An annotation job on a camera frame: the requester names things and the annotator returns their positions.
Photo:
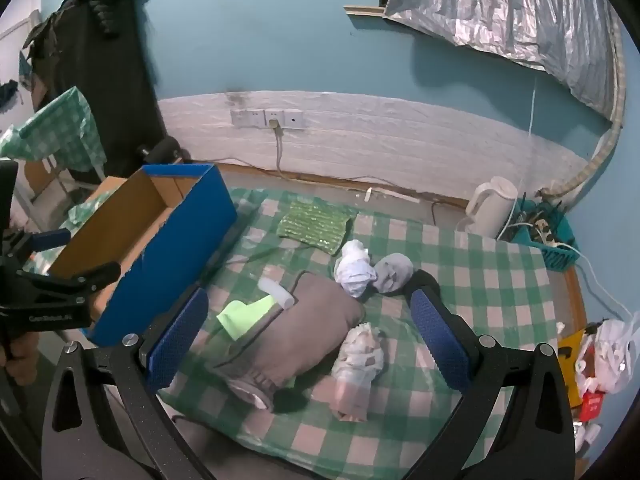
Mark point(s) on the lime green cloth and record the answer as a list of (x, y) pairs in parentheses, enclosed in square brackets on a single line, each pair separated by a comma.
[(240, 320)]

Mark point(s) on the floral white cloth bundle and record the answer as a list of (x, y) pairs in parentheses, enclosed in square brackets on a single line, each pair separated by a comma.
[(357, 360)]

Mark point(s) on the teal plastic basket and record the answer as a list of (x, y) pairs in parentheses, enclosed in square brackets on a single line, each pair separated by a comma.
[(557, 257)]

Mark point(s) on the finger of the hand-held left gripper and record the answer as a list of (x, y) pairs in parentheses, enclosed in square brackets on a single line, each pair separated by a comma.
[(95, 275), (50, 238)]

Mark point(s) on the grey sock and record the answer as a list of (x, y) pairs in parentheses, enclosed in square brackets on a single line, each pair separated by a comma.
[(392, 272)]

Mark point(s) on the white plastic strip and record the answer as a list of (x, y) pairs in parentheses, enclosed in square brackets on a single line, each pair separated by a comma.
[(395, 195)]

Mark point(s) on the white wall socket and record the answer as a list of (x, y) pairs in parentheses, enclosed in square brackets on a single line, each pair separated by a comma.
[(295, 119), (274, 116), (247, 118)]

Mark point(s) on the person's left hand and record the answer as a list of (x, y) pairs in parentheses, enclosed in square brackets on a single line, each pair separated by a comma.
[(22, 360)]

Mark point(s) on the white electric kettle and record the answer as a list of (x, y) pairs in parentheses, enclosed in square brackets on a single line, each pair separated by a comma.
[(492, 205)]

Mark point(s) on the grey-brown pants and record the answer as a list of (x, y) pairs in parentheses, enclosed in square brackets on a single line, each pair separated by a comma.
[(300, 330)]

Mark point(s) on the wooden window sill strip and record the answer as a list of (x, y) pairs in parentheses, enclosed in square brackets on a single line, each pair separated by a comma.
[(365, 10)]

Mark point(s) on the blue cardboard box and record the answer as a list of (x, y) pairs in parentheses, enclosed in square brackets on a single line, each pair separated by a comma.
[(200, 220)]

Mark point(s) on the green sequined cloth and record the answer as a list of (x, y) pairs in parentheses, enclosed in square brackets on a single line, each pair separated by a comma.
[(312, 225)]

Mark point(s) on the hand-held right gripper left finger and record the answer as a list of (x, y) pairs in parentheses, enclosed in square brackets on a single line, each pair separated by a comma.
[(175, 340)]

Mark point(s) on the dark hanging item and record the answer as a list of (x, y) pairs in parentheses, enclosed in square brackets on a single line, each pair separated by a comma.
[(9, 95)]

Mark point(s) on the beige curved strip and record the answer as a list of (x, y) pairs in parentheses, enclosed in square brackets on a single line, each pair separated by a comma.
[(618, 110)]

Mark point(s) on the yellow box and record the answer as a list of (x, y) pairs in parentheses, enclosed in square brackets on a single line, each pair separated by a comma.
[(567, 355)]

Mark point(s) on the green checkered tablecloth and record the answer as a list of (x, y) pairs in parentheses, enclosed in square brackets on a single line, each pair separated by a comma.
[(475, 285)]

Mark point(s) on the crumpled green checkered cloth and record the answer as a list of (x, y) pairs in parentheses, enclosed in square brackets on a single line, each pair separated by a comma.
[(60, 125)]

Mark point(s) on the black round knob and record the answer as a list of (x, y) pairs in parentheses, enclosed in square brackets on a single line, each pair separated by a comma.
[(162, 150)]

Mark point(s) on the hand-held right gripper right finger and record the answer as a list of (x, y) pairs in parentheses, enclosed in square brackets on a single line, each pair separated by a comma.
[(440, 340)]

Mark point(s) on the brown cardboard box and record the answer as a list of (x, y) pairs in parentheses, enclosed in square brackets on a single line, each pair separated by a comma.
[(107, 187)]

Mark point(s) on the silver foil curtain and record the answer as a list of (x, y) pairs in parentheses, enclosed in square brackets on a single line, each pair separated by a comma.
[(500, 5)]

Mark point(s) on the black hanging clothes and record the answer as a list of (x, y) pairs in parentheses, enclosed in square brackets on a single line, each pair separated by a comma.
[(110, 85)]

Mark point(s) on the white crumpled cloth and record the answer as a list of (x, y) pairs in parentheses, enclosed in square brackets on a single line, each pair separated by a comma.
[(355, 272)]

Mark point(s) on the white foam tube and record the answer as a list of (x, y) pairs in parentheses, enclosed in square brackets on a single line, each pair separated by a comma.
[(277, 294)]

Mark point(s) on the red packet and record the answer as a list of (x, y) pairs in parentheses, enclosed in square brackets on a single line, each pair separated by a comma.
[(592, 405)]

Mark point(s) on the white plastic bag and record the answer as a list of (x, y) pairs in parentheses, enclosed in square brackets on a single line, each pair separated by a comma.
[(615, 355)]

